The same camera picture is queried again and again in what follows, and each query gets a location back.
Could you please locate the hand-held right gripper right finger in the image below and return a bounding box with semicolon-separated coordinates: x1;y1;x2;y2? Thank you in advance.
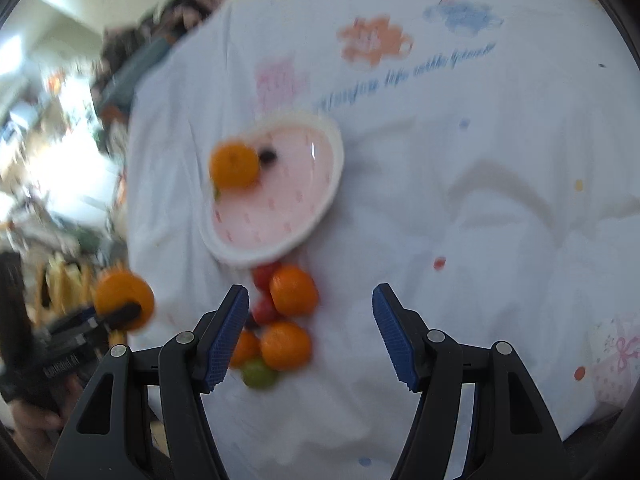
371;283;571;480

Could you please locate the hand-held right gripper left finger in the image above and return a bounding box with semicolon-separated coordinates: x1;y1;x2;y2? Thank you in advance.
50;284;250;480

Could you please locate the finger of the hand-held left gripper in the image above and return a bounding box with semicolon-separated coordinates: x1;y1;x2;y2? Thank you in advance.
45;301;142;348

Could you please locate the small mandarin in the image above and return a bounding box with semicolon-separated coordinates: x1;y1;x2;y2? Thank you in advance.
230;329;262;368
260;321;313;372
270;266;320;317

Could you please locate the large orange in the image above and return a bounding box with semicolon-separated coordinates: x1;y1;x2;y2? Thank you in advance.
95;270;156;332
209;142;262;191

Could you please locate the small green fruit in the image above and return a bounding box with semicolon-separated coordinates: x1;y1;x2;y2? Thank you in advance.
241;359;278;391

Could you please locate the red cherry tomato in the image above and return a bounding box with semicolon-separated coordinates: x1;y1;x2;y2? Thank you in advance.
251;295;280;325
251;261;282;291

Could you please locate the white plate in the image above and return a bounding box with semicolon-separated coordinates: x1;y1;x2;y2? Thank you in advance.
200;112;346;267

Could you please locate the person's left hand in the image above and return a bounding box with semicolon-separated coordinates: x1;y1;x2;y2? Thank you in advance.
10;382;86;466

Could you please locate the yellow chair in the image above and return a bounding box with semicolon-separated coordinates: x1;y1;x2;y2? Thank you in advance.
35;255;101;311

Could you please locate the white printed blanket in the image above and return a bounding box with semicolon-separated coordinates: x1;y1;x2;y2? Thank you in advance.
122;0;640;480

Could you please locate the pile of dark clothes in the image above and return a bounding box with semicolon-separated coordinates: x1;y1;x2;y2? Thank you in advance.
90;0;226;126

